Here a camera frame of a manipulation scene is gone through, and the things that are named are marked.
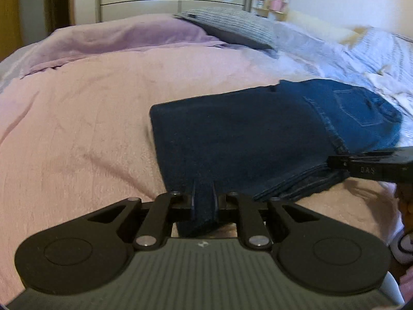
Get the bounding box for dark blue denim jeans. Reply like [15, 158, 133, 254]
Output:
[150, 79, 402, 237]

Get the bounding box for white garment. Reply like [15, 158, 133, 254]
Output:
[366, 74, 412, 117]

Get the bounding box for striped pillow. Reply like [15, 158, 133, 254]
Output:
[349, 27, 412, 85]

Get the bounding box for pink grey bedspread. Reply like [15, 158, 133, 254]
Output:
[0, 12, 413, 301]

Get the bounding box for cream headboard cushion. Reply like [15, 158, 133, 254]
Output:
[284, 10, 361, 45]

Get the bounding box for lilac blanket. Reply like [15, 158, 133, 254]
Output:
[20, 14, 224, 79]

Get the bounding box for grey checked cushion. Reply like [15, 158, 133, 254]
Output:
[174, 7, 278, 50]

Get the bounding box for pink cup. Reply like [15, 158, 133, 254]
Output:
[268, 0, 284, 12]

